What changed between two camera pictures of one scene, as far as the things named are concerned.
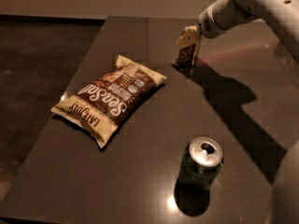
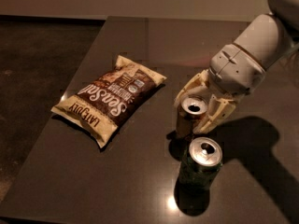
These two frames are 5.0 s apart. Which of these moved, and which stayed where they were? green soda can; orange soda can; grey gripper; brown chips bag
Moved: grey gripper; orange soda can
Stayed: green soda can; brown chips bag
